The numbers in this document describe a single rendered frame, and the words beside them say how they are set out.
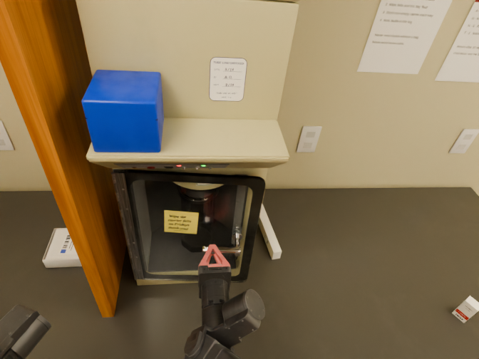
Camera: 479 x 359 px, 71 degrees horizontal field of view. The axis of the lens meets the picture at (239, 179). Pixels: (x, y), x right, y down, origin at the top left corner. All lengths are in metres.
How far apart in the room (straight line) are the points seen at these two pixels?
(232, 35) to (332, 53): 0.59
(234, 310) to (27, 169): 0.98
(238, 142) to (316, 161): 0.79
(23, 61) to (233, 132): 0.32
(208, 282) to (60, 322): 0.48
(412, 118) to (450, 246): 0.47
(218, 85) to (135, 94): 0.15
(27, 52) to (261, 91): 0.35
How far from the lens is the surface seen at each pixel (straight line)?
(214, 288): 0.71
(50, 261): 1.13
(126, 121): 0.51
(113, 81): 0.55
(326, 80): 1.14
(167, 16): 0.55
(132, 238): 0.85
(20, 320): 0.65
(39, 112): 0.56
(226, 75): 0.59
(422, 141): 1.47
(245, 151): 0.55
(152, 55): 0.58
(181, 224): 0.79
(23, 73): 0.54
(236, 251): 0.78
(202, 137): 0.57
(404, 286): 1.22
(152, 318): 1.00
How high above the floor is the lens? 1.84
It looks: 42 degrees down
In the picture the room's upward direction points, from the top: 7 degrees clockwise
